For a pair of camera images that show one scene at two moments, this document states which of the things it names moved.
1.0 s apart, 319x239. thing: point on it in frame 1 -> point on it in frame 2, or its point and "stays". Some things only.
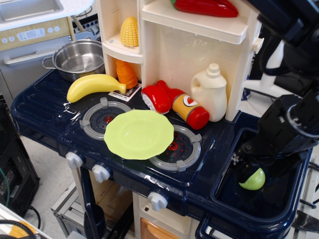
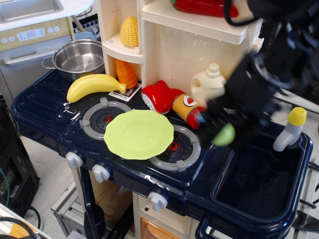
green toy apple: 255,181 -> 225,137
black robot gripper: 276,139 -> 248,99
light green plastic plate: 138,134 stays
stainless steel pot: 76,58 stays
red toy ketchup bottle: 187,107 stays
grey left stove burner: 96,118 stays
